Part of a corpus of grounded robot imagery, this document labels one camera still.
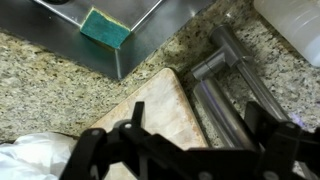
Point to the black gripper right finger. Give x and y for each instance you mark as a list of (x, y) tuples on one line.
[(276, 140)]

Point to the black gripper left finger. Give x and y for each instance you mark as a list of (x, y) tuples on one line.
[(90, 146)]

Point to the brushed steel tap faucet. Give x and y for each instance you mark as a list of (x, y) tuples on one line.
[(220, 110)]

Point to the white plastic bag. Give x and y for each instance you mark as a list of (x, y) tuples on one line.
[(30, 156)]

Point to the wooden butcher block cutting board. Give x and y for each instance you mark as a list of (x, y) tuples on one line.
[(163, 110)]

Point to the white soap dispenser bottle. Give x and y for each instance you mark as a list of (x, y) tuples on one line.
[(296, 26)]

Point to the teal and yellow sponge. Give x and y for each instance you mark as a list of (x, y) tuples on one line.
[(105, 29)]

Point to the stainless steel sink basin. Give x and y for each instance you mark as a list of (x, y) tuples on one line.
[(40, 36)]

